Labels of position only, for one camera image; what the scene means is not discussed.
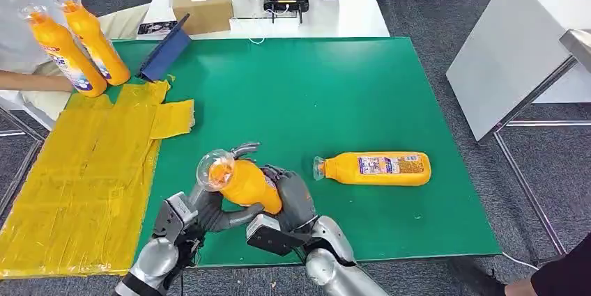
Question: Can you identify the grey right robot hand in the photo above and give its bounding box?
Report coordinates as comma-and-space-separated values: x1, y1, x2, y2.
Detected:
261, 164, 320, 235

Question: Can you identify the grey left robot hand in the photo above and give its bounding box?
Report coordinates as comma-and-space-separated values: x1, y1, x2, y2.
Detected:
184, 141, 265, 240

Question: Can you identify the orange drink bottle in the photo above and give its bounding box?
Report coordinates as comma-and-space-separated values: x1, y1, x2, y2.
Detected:
312, 151, 433, 188
19, 5, 109, 98
195, 148, 284, 216
54, 0, 132, 87

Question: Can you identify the green table mat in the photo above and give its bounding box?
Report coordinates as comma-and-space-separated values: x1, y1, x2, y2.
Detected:
105, 36, 503, 269

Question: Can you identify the yellow plastic sheet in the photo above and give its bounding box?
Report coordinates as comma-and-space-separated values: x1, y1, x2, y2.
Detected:
0, 79, 197, 281

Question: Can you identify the blue folding case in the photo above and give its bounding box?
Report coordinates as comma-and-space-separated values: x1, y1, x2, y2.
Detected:
137, 13, 192, 84

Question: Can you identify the dark printed card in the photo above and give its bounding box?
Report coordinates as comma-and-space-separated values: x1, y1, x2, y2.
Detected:
137, 20, 179, 36

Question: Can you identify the white table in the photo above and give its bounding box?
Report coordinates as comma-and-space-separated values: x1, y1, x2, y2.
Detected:
137, 0, 392, 41

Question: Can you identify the black handheld controller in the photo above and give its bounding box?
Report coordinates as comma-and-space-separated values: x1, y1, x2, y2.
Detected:
259, 0, 310, 25

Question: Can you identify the brown cardboard box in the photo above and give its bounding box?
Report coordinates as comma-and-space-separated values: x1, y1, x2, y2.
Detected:
171, 0, 235, 36

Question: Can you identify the person in white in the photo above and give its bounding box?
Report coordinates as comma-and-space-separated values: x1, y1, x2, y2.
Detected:
0, 0, 151, 122

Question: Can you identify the person in black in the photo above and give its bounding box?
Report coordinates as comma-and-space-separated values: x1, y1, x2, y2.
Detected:
516, 233, 591, 296

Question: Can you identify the steel bench corner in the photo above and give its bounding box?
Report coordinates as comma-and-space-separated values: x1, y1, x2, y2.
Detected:
558, 28, 591, 75

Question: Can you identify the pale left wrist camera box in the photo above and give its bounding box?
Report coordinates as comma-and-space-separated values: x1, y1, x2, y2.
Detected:
151, 191, 200, 244

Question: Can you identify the dark right wrist camera box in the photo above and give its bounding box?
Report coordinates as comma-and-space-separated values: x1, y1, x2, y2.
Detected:
245, 212, 311, 258

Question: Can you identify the grey metal table frame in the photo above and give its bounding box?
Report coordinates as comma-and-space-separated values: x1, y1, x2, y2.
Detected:
0, 105, 51, 219

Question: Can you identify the white floor cable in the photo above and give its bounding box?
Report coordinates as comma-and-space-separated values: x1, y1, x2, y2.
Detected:
500, 250, 540, 271

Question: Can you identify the metal frame stand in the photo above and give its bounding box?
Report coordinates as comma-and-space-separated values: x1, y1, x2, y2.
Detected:
477, 55, 591, 257

